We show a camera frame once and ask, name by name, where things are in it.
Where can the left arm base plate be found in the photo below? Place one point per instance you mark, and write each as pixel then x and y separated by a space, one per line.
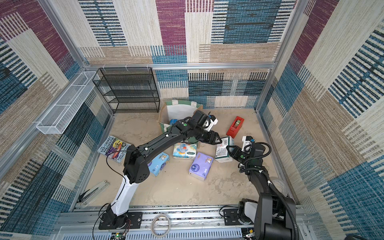
pixel 129 220

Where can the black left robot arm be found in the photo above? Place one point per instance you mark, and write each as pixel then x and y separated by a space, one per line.
pixel 136 170

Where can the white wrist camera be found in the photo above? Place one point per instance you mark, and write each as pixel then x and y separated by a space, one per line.
pixel 247 140
pixel 210 122

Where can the clear tape roll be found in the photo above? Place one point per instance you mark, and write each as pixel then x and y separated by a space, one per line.
pixel 281 186

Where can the black wire shelf rack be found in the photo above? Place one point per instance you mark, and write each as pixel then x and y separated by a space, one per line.
pixel 128 90

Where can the white wire mesh basket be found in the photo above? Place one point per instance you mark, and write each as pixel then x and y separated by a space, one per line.
pixel 57 119

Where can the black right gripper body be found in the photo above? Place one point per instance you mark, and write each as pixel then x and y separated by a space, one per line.
pixel 237 153

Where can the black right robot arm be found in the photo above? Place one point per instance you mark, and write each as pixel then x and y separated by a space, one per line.
pixel 275 216

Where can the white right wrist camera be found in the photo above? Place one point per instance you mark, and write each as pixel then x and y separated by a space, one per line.
pixel 247 140

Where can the light blue tissue pack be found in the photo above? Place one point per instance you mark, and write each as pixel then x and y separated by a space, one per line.
pixel 158 163

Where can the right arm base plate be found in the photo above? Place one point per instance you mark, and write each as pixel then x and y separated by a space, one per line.
pixel 231 217

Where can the purple tissue pack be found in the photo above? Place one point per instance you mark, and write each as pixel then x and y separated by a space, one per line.
pixel 201 166

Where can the colourful children's book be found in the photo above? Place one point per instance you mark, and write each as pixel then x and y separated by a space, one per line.
pixel 114 148

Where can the green canvas Christmas bag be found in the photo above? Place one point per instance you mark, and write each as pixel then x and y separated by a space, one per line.
pixel 175 109

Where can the green white box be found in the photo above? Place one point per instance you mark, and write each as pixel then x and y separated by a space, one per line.
pixel 222 155

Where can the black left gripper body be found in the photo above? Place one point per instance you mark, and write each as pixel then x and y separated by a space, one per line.
pixel 204 136

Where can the red tape dispenser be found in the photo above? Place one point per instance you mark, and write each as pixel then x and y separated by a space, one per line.
pixel 235 127

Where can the white cartoon tissue pack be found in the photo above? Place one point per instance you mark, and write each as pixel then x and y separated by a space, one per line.
pixel 185 151

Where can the blue striped tissue pack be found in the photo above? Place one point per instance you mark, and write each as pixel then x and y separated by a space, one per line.
pixel 173 121

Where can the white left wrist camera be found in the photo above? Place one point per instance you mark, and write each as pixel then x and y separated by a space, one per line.
pixel 210 122

